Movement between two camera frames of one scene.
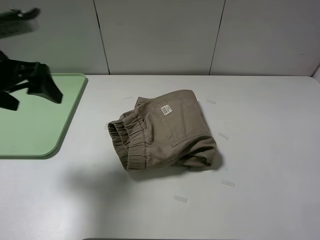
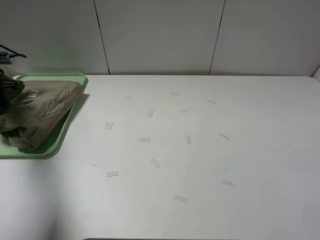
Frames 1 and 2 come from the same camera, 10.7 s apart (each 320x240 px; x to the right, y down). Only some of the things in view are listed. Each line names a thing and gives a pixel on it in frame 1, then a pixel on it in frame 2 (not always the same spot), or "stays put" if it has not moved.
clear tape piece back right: x=211 y=101 stays put
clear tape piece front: x=180 y=198 stays put
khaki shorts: x=170 y=130 -> x=29 y=121
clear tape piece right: x=222 y=135 stays put
